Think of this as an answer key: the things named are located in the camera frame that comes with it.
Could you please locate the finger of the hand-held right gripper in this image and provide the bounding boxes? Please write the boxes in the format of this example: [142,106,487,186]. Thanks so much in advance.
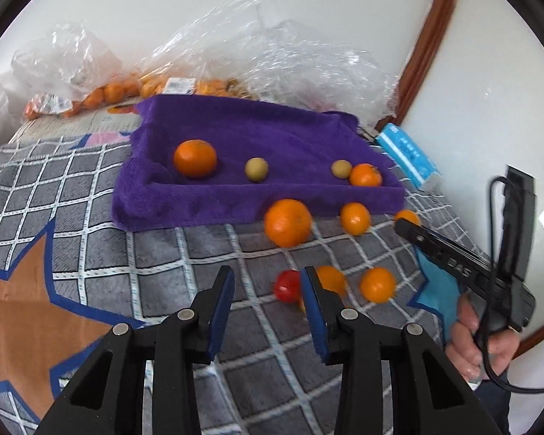
[394,216,446,262]

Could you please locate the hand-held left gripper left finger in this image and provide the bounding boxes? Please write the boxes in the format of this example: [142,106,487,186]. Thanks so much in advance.
[36,265,235,435]

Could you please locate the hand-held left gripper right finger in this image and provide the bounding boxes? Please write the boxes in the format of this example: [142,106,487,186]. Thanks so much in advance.
[300,266,504,435]

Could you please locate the orange mandarin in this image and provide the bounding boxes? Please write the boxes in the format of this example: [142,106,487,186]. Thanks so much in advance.
[173,139,218,179]
[264,199,313,249]
[359,267,397,304]
[349,163,383,187]
[393,209,422,229]
[340,202,372,236]
[301,265,347,311]

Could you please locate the small red fruit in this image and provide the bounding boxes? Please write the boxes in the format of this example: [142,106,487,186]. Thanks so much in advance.
[273,269,302,303]

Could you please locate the purple towel covered tray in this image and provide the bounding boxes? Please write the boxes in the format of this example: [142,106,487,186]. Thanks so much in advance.
[111,95,406,232]

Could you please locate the person's right forearm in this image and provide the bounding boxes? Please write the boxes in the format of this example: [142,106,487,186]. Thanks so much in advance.
[470,377,514,435]

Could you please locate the person's right hand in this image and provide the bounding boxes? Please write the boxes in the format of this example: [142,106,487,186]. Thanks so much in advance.
[445,294,520,381]

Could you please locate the blue tissue pack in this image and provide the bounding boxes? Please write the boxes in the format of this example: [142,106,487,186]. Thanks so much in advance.
[375,123,440,189]

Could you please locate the grey checked star blanket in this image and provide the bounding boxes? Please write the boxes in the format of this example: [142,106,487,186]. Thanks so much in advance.
[0,129,495,435]

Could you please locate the clear bag of brown longans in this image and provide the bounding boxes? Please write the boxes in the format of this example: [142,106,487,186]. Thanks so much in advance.
[227,0,345,114]

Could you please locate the white printed flat box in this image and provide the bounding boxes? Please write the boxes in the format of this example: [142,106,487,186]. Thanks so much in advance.
[9,106,142,146]

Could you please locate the clear bag of small mandarins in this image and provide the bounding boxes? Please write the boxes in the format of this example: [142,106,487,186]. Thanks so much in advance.
[11,20,139,121]

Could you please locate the right hand-held gripper cable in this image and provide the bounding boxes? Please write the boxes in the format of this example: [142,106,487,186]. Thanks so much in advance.
[474,176,544,394]

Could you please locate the brown wooden door frame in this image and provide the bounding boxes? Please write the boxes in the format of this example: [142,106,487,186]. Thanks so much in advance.
[374,0,465,132]

